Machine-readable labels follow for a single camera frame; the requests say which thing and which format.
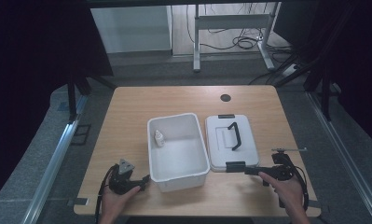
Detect small white dropper bottle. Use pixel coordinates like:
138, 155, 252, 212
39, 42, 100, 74
154, 129, 166, 148

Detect white power strip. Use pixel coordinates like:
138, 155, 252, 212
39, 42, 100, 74
281, 63, 301, 77

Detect person's left hand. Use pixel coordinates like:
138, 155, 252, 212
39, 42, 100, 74
99, 185, 142, 224

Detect white cabinet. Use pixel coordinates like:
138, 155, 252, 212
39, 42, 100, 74
90, 5, 172, 54

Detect white box lid black handle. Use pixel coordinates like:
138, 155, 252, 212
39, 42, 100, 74
204, 113, 260, 174

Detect aluminium rail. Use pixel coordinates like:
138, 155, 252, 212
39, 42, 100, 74
20, 94, 90, 224
307, 91, 372, 224

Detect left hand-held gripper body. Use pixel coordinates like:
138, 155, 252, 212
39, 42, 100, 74
108, 159, 144, 196

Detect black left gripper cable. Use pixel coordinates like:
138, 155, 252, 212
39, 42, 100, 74
94, 163, 119, 224

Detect black floor cables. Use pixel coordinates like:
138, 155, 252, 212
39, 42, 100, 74
186, 3, 295, 63

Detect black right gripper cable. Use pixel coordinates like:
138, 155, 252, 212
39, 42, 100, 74
278, 153, 310, 213

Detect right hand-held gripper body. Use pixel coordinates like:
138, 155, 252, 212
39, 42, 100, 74
262, 147, 309, 188

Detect grey metal desk frame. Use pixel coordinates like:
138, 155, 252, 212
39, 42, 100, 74
192, 2, 282, 74

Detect person's right hand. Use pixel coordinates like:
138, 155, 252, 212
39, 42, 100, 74
257, 171, 310, 224

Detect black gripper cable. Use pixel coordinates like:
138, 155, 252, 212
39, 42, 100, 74
278, 153, 310, 213
94, 163, 119, 224

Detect black stand leg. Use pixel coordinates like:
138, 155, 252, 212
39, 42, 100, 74
304, 55, 341, 122

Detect black tripod stand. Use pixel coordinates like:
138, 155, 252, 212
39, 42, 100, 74
66, 69, 117, 123

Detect white plastic storage box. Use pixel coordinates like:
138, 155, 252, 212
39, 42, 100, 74
146, 112, 211, 193

